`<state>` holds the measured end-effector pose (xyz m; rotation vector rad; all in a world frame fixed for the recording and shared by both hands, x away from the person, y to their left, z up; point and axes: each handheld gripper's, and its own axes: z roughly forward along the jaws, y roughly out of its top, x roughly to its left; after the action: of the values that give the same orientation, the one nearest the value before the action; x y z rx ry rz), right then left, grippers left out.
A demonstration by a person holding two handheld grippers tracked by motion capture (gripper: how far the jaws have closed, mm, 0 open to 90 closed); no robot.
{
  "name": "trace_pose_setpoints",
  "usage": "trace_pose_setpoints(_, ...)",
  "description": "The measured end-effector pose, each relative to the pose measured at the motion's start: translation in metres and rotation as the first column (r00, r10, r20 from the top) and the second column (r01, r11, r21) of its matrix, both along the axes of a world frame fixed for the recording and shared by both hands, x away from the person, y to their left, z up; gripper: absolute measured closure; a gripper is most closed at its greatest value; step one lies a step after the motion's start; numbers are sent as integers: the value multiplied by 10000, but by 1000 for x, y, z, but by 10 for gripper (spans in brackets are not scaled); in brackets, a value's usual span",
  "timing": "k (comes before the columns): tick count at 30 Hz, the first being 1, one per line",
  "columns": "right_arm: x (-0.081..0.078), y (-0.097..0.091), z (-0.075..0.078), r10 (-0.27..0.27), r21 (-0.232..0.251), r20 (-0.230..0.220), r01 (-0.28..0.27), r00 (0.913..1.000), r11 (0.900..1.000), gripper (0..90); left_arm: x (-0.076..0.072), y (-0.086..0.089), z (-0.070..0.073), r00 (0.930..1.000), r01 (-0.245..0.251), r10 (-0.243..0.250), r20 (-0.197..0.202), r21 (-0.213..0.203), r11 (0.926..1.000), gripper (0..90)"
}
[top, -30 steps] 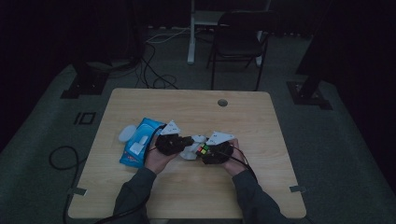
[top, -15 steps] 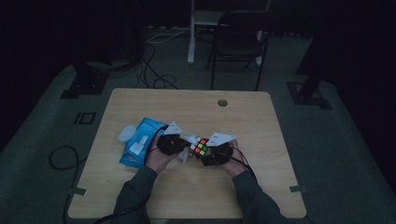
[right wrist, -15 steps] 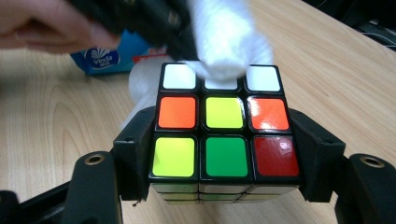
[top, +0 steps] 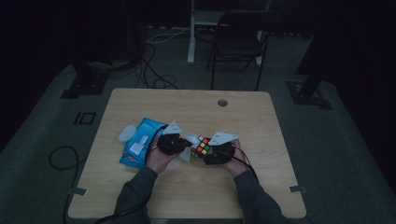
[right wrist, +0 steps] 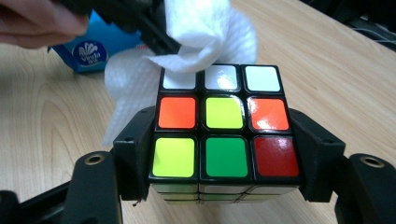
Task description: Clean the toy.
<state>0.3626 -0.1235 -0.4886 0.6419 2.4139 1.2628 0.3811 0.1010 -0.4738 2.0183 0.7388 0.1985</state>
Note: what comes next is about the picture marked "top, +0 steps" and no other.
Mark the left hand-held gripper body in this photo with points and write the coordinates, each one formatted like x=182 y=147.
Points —
x=170 y=143

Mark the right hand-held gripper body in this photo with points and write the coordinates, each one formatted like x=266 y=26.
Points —
x=221 y=152

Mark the white wet wipe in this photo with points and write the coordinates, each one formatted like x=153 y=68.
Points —
x=188 y=149

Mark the multicoloured puzzle cube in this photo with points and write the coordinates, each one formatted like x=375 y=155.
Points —
x=203 y=145

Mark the blue wet wipes pack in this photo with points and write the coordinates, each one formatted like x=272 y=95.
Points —
x=140 y=144

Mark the person's right hand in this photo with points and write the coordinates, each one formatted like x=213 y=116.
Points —
x=238 y=163

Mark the person's left hand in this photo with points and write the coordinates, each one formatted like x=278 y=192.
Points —
x=160 y=161

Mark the grey table grommet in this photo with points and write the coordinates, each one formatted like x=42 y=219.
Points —
x=222 y=102

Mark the grey tape piece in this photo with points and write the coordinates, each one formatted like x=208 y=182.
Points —
x=76 y=191
x=297 y=188

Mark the black folding chair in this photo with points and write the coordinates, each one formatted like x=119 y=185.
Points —
x=239 y=43

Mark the black stand base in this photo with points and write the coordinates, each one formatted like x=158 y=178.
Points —
x=85 y=84
x=308 y=93

